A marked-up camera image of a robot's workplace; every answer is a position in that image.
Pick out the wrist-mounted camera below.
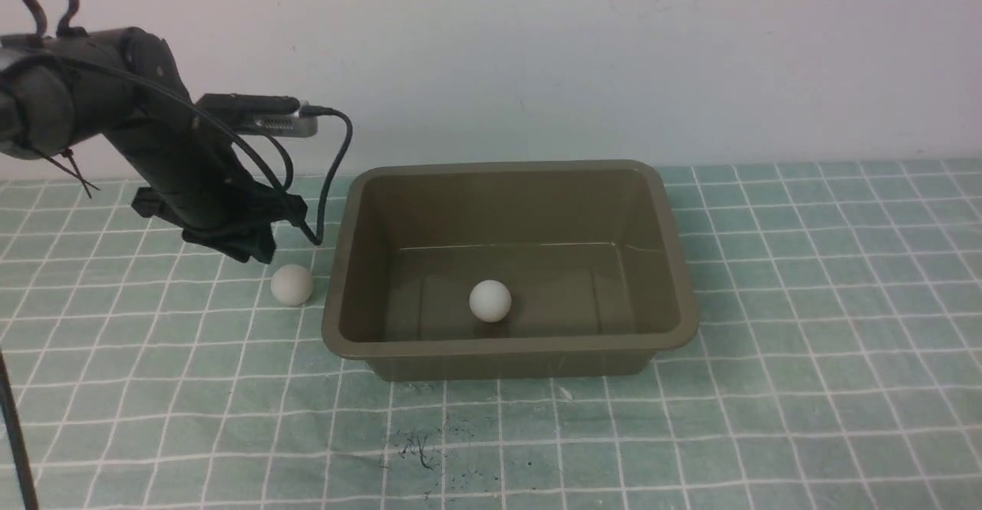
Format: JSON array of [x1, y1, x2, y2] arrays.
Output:
[[196, 94, 318, 137]]

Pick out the brown plastic bin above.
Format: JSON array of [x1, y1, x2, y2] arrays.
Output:
[[321, 160, 700, 382]]

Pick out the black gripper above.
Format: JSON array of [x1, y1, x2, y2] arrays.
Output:
[[132, 181, 308, 263]]

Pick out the black pole at left edge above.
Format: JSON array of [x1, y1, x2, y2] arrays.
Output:
[[0, 355, 40, 510]]

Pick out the black camera cable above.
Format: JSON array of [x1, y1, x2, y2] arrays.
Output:
[[230, 105, 354, 247]]

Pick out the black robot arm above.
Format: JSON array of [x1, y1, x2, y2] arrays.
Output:
[[2, 28, 308, 263]]

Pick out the white table-tennis ball on table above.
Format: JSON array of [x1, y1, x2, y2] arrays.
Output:
[[269, 263, 315, 306]]

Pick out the white table-tennis ball in bin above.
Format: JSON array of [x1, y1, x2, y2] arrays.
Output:
[[469, 279, 512, 324]]

